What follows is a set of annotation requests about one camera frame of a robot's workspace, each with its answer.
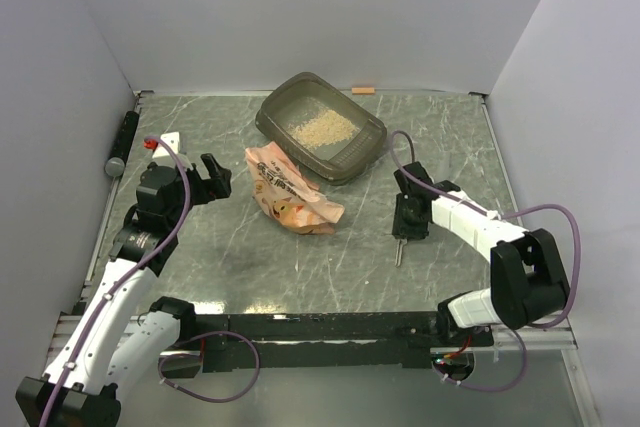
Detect pink cat litter bag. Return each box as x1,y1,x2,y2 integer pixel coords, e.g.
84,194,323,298
245,142,345,235

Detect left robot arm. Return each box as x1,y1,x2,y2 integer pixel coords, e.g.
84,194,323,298
16,154,231,426

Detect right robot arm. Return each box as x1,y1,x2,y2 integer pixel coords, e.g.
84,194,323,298
392,162,571,346

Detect grey plastic litter box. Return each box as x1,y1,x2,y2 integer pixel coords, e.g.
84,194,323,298
255,72,387,185

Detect clean litter granules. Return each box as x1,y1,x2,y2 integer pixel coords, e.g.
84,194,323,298
291,110,358,150

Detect black cylinder with grey cap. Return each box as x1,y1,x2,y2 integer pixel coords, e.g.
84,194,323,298
104,110,139,178

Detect small orange block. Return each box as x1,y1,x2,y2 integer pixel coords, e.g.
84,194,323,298
351,87,376,95

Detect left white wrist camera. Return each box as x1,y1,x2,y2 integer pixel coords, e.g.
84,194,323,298
144,132,192,170

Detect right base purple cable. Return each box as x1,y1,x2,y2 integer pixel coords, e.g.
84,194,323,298
432,321,525,391

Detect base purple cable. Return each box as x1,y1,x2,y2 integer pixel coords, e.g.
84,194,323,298
432,321,525,391
157,330,261,403

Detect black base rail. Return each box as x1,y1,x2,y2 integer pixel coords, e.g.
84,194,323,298
162,311,494,373

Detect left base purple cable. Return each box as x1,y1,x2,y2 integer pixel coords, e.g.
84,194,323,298
157,330,261,403

